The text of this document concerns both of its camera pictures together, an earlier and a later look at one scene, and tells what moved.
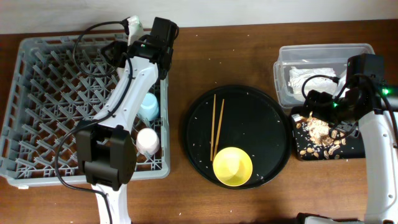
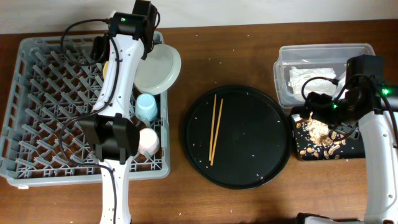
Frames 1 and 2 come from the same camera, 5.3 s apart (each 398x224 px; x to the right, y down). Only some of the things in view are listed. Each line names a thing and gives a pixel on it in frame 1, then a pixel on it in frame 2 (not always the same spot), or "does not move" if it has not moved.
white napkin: (298, 76) does not move
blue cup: (149, 107) does not move
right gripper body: (325, 108) does not move
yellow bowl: (232, 167) to (105, 68)
